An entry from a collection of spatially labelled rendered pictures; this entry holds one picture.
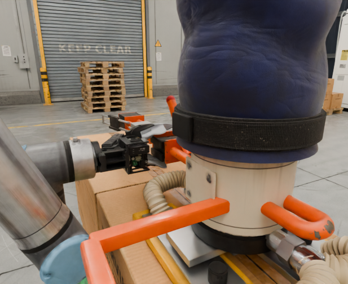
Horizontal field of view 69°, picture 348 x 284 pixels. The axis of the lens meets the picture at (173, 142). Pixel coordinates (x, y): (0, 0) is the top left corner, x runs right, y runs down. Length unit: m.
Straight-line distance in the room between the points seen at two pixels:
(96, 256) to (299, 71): 0.30
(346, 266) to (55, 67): 9.34
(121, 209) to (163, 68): 9.92
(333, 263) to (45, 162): 0.49
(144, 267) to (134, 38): 9.67
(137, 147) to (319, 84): 0.37
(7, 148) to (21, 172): 0.04
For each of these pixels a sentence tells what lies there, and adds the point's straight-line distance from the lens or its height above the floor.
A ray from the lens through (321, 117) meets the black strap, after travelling 0.38.
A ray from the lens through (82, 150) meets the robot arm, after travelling 0.55.
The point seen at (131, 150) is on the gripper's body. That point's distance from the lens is 0.56.
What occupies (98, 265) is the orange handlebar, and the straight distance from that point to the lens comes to 0.29.
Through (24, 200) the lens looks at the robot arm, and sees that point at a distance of 0.42.
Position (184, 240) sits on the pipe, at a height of 1.00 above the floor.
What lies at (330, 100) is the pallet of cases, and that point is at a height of 0.38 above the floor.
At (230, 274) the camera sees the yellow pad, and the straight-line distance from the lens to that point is 0.44.
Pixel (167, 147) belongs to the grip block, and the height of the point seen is 1.09.
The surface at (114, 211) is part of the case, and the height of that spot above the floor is 0.94.
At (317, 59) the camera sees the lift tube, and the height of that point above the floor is 1.28.
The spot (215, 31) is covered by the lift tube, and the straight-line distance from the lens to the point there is 0.33.
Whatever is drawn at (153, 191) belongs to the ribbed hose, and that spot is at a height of 1.02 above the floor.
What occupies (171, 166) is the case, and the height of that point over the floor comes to 0.94.
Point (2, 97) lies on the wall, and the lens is 9.53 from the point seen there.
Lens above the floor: 1.28
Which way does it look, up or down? 17 degrees down
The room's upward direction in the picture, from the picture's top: straight up
